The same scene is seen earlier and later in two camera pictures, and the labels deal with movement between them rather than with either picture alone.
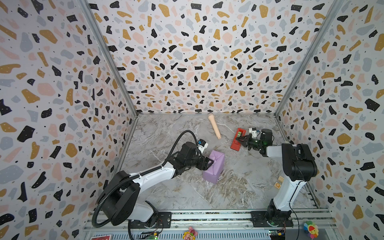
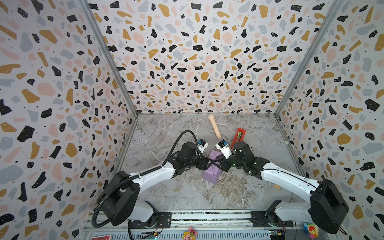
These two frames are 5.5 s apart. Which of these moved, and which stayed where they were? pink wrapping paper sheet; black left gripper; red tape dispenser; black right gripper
Moved: black right gripper
Stayed: pink wrapping paper sheet; black left gripper; red tape dispenser
